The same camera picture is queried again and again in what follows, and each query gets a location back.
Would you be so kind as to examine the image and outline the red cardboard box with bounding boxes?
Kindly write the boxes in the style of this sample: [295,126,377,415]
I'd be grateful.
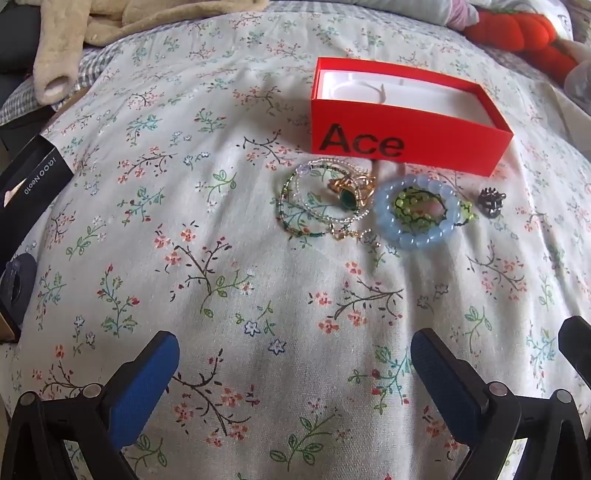
[308,56,514,177]

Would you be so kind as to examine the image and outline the grey checked sheet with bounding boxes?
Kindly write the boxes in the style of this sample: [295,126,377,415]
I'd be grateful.
[0,44,134,125]

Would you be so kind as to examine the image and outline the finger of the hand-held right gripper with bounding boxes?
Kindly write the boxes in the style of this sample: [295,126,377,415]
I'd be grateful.
[558,316,591,372]

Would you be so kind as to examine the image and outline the black hair claw clip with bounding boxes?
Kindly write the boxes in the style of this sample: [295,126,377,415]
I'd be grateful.
[478,187,506,217]

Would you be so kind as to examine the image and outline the black phone box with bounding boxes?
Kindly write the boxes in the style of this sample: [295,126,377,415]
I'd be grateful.
[0,134,75,266]

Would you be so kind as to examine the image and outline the gold ring with green stone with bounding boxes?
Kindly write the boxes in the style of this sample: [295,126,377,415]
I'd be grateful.
[327,178,358,210]

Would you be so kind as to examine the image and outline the pearl and green bead bracelets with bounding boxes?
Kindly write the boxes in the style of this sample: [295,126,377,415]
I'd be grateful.
[276,173,356,240]

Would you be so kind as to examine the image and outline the dark blue object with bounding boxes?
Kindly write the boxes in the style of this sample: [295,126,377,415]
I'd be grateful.
[0,256,38,319]

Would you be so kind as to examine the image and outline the small orange pumpkin plush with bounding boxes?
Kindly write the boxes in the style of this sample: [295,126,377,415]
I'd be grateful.
[522,44,580,86]

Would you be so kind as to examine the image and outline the cream spotted cloth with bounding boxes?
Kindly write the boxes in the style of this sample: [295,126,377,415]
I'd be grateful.
[549,83,591,162]

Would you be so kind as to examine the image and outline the green bead cord bracelet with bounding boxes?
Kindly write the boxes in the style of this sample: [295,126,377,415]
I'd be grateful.
[392,185,477,232]

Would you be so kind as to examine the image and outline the thin gold chain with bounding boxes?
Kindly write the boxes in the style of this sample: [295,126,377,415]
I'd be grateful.
[330,222,384,245]

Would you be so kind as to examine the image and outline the clear crystal bead bracelet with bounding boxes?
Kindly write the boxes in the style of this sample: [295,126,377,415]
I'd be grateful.
[295,159,370,222]

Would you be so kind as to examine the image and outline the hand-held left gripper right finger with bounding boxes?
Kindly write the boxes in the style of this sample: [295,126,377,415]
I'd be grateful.
[410,329,591,480]

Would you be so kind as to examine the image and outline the grey crumpled blanket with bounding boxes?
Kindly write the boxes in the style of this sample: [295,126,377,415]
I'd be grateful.
[563,39,591,100]

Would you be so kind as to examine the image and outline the brown cardboard piece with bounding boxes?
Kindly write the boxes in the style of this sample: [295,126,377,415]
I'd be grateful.
[0,314,21,344]

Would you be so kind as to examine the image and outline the grey quilt with pink edge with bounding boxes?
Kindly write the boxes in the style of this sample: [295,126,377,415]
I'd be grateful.
[270,0,481,29]

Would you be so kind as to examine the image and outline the gold rings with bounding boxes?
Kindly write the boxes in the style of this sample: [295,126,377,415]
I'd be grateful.
[351,173,377,208]

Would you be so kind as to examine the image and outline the beige fleece jacket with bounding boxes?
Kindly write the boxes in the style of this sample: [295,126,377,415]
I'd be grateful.
[32,0,271,106]

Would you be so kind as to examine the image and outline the blue bead bracelet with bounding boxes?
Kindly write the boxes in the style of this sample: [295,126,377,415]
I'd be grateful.
[372,174,462,251]

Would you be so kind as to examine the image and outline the large orange pumpkin plush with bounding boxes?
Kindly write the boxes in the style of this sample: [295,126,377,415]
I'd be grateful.
[464,8,555,51]

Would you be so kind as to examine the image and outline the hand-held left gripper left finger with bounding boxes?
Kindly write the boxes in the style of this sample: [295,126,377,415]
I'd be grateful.
[0,330,181,480]

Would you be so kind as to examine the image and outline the dark cushion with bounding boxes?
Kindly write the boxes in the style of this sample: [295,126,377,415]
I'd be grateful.
[0,2,44,100]

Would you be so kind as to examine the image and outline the floral bedsheet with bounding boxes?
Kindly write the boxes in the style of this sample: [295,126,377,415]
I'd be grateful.
[0,0,591,480]

